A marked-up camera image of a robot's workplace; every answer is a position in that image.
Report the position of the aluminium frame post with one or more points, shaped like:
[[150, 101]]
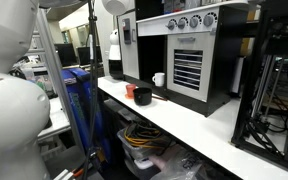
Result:
[[55, 73]]

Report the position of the white bowl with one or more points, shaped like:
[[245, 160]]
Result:
[[115, 6]]

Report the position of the wooden stick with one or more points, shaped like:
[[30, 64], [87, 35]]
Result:
[[160, 98]]

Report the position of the orange saucer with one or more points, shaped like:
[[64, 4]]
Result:
[[128, 97]]

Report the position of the clear plastic bag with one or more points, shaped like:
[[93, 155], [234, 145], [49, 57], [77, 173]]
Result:
[[184, 166]]

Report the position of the black computer monitor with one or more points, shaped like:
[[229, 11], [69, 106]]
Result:
[[83, 55], [65, 54]]

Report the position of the translucent orange cup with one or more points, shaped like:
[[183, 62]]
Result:
[[130, 90]]

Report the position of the white mug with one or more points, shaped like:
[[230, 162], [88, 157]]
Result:
[[160, 79]]

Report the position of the white toy refrigerator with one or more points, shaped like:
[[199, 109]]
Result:
[[127, 50]]

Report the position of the blue hockey box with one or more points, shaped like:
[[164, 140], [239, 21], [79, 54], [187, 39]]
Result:
[[99, 116], [77, 110]]

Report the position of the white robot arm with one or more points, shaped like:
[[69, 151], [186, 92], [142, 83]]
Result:
[[10, 110]]

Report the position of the black mug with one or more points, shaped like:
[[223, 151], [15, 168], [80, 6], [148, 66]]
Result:
[[142, 96]]

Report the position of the pink plastic item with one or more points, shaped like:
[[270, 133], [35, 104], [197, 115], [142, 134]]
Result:
[[165, 156]]

